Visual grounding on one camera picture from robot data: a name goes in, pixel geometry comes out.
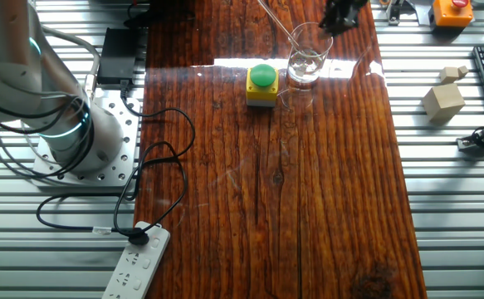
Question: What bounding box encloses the black power cord with plug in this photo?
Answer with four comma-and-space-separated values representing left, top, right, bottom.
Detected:
36, 85, 197, 247

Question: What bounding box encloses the yellow box green push button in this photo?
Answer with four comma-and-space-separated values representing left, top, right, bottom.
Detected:
245, 63, 281, 109

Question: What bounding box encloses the black adapter output cable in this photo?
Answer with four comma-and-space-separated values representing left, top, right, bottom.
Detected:
125, 0, 151, 30

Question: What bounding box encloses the thick grey robot cable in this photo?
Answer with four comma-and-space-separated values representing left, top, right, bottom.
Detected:
42, 27, 102, 91

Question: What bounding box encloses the white power strip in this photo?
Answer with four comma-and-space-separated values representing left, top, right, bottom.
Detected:
101, 220, 172, 299

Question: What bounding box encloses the clear glass beaker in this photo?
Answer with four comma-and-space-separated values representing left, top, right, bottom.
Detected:
285, 21, 335, 91

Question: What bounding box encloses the orange box red stop button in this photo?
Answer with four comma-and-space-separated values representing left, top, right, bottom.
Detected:
432, 0, 475, 28

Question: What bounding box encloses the clear glass stirring rod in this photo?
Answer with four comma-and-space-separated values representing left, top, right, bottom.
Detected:
257, 0, 309, 67

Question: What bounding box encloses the large wooden cube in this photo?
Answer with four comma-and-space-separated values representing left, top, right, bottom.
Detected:
422, 82, 467, 124

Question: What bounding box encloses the black power adapter brick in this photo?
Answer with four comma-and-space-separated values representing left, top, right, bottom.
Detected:
96, 27, 137, 86

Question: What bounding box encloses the silver metal bracket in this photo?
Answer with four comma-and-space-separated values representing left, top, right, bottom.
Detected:
384, 0, 432, 26

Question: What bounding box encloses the perforated aluminium base plate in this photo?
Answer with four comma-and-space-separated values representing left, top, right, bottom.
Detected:
31, 97, 142, 187

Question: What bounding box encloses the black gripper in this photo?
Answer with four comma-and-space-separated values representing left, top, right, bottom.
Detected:
318, 0, 369, 41

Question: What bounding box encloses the small wooden cube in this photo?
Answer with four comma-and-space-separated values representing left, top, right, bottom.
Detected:
439, 66, 461, 86

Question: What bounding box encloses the grey metal clamp bracket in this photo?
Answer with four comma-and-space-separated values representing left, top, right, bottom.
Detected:
456, 122, 484, 158

